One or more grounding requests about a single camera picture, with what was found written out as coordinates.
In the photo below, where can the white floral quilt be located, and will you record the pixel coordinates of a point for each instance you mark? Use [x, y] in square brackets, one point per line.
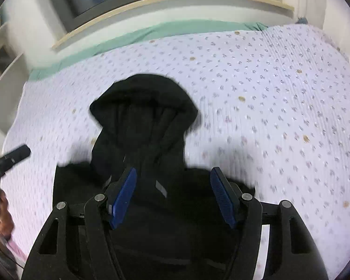
[265, 99]

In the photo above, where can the wooden window ledge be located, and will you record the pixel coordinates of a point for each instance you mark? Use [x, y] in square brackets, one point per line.
[163, 0]

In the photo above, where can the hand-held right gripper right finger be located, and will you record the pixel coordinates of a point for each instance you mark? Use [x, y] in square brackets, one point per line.
[223, 198]

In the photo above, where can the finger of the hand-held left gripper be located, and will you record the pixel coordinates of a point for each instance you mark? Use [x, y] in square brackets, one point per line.
[17, 155]

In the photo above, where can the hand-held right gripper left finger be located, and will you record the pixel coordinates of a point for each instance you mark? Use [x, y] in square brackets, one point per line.
[123, 199]

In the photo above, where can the grey window frame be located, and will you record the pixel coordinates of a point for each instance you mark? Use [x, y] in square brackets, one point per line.
[61, 3]

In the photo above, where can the white shelf unit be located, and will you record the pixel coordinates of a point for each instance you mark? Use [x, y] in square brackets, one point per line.
[3, 64]

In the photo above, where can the green bedsheet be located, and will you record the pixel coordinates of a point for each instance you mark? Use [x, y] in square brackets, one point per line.
[175, 30]

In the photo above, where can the person's left hand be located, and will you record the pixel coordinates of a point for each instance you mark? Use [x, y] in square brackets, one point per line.
[5, 218]

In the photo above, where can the black hoodie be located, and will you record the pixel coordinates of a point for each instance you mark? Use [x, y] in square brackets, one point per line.
[143, 128]

